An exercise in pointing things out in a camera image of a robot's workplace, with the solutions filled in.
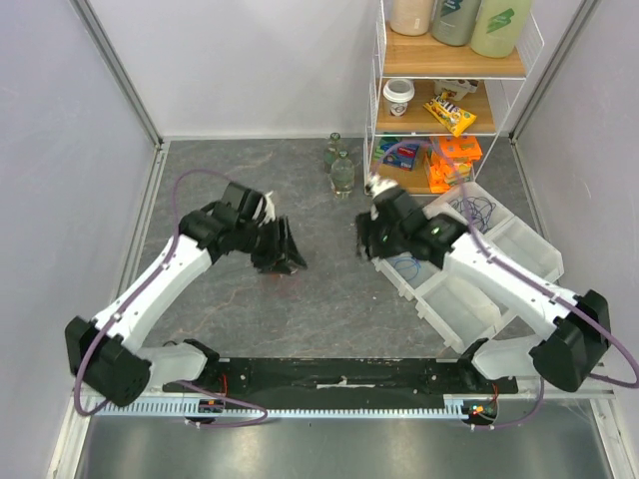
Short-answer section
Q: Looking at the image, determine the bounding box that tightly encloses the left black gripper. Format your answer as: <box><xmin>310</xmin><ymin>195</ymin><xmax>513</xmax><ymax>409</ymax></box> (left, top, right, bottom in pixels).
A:
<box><xmin>236</xmin><ymin>216</ymin><xmax>307</xmax><ymax>275</ymax></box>

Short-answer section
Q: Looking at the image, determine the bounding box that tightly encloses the blue thin wire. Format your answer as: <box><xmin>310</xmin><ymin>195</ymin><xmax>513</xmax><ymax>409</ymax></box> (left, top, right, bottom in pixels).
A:
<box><xmin>391</xmin><ymin>253</ymin><xmax>423</xmax><ymax>285</ymax></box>

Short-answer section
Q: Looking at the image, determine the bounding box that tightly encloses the dark purple thin wire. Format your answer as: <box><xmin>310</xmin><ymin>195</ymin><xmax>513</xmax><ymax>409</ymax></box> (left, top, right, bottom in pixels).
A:
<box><xmin>448</xmin><ymin>194</ymin><xmax>498</xmax><ymax>232</ymax></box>

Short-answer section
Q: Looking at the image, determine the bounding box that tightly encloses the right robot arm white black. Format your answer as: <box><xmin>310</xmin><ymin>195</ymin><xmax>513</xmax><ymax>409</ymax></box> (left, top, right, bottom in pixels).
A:
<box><xmin>355</xmin><ymin>176</ymin><xmax>610</xmax><ymax>393</ymax></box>

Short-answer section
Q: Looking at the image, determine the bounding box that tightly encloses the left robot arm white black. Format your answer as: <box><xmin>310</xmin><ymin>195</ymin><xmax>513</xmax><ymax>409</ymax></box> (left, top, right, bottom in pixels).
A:
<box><xmin>64</xmin><ymin>182</ymin><xmax>307</xmax><ymax>407</ymax></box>

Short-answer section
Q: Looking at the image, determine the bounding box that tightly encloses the front clear glass bottle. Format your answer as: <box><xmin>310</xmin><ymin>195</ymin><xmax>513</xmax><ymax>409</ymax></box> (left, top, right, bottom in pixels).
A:
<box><xmin>329</xmin><ymin>150</ymin><xmax>355</xmax><ymax>199</ymax></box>

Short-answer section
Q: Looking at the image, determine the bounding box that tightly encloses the clear glass bottle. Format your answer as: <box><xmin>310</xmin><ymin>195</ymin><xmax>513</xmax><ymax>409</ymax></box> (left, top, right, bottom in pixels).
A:
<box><xmin>329</xmin><ymin>150</ymin><xmax>355</xmax><ymax>199</ymax></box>
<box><xmin>322</xmin><ymin>132</ymin><xmax>343</xmax><ymax>174</ymax></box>

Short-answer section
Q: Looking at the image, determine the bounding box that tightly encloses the white compartment tray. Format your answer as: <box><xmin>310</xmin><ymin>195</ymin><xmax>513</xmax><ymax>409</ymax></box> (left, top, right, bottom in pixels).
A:
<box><xmin>373</xmin><ymin>182</ymin><xmax>564</xmax><ymax>353</ymax></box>

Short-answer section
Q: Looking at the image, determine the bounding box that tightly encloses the blue sponge package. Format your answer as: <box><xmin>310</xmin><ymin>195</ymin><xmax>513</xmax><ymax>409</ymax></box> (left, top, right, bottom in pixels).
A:
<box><xmin>371</xmin><ymin>137</ymin><xmax>423</xmax><ymax>171</ymax></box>

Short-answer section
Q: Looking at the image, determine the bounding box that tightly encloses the rear clear glass bottle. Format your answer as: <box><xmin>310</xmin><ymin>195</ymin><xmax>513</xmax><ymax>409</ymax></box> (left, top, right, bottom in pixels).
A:
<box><xmin>322</xmin><ymin>132</ymin><xmax>343</xmax><ymax>174</ymax></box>

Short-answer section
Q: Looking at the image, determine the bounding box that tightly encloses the orange snack boxes stack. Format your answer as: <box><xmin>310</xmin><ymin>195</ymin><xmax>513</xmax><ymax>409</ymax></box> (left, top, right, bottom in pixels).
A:
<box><xmin>424</xmin><ymin>135</ymin><xmax>483</xmax><ymax>194</ymax></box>

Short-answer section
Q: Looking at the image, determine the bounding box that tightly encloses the yellow candy bag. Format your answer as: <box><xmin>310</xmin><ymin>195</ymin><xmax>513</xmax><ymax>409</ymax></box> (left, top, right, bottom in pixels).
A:
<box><xmin>423</xmin><ymin>95</ymin><xmax>477</xmax><ymax>138</ymax></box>

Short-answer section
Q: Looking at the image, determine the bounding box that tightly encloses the white paper coffee cup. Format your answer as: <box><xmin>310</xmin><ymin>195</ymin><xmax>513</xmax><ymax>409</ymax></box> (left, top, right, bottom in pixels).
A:
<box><xmin>382</xmin><ymin>78</ymin><xmax>415</xmax><ymax>117</ymax></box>

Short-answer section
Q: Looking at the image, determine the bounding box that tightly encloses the beige jar on shelf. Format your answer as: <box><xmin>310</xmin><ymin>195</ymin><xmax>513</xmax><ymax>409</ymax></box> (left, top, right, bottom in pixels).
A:
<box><xmin>389</xmin><ymin>0</ymin><xmax>435</xmax><ymax>36</ymax></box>

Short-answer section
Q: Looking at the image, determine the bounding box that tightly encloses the grey green bottle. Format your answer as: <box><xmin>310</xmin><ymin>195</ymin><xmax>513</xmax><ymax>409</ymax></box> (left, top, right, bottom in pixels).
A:
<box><xmin>431</xmin><ymin>0</ymin><xmax>482</xmax><ymax>47</ymax></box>

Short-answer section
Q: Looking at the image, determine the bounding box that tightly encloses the light green bottle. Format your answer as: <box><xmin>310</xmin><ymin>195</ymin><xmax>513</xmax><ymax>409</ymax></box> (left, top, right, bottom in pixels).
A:
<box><xmin>469</xmin><ymin>0</ymin><xmax>532</xmax><ymax>59</ymax></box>

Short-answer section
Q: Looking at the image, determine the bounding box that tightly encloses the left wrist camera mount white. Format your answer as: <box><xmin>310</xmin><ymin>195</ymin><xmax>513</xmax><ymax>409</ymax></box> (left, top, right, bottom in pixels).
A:
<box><xmin>254</xmin><ymin>191</ymin><xmax>277</xmax><ymax>226</ymax></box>

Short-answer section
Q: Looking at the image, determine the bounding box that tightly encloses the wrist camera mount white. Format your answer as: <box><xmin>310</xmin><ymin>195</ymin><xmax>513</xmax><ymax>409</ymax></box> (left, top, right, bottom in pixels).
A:
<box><xmin>254</xmin><ymin>191</ymin><xmax>277</xmax><ymax>226</ymax></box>
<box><xmin>364</xmin><ymin>173</ymin><xmax>399</xmax><ymax>220</ymax></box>

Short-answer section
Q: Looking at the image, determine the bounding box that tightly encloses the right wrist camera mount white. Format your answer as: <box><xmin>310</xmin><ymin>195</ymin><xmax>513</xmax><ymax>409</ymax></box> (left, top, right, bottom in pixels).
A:
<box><xmin>364</xmin><ymin>173</ymin><xmax>399</xmax><ymax>220</ymax></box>

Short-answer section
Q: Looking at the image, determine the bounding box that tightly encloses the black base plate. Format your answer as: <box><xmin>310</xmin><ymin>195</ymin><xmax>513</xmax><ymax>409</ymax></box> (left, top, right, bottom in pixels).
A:
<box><xmin>162</xmin><ymin>356</ymin><xmax>520</xmax><ymax>411</ymax></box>

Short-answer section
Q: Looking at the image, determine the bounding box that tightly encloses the white wire shelf rack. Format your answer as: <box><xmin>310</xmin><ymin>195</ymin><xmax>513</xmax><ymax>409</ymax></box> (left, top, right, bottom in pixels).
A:
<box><xmin>362</xmin><ymin>1</ymin><xmax>544</xmax><ymax>196</ymax></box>

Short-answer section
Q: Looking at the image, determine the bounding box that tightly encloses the light blue cable duct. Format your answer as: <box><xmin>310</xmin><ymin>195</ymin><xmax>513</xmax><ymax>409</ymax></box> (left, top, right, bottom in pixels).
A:
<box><xmin>98</xmin><ymin>394</ymin><xmax>468</xmax><ymax>420</ymax></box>

